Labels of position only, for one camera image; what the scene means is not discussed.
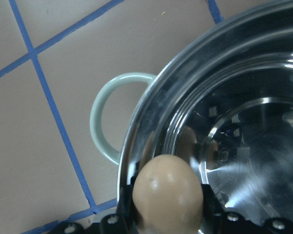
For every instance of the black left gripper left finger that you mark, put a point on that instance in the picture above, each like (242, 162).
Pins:
(123, 221)

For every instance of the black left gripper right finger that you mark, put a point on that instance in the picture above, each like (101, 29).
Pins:
(212, 210)

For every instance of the brown egg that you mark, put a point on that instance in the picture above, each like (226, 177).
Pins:
(168, 196)

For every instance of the mint green electric pot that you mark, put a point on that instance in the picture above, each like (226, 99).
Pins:
(225, 106)

